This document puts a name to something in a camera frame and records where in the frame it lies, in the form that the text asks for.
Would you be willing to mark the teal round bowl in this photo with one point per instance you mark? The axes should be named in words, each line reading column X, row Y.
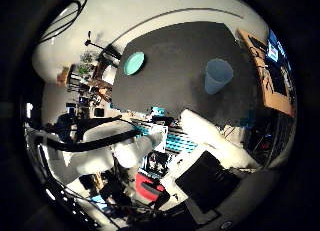
column 134, row 63

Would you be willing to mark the teal slotted rack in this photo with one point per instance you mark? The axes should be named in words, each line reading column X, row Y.
column 176, row 141

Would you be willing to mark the red and black chair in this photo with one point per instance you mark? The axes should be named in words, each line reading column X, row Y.
column 148, row 187

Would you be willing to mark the black camera tripod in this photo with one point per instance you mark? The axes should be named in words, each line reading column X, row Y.
column 100, row 46

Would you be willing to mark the brown cardboard box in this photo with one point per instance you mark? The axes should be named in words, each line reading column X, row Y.
column 266, row 81

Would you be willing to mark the light blue plastic cup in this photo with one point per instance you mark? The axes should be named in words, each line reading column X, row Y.
column 216, row 77

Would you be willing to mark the computer monitor with blue screen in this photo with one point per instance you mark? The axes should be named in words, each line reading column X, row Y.
column 276, row 49

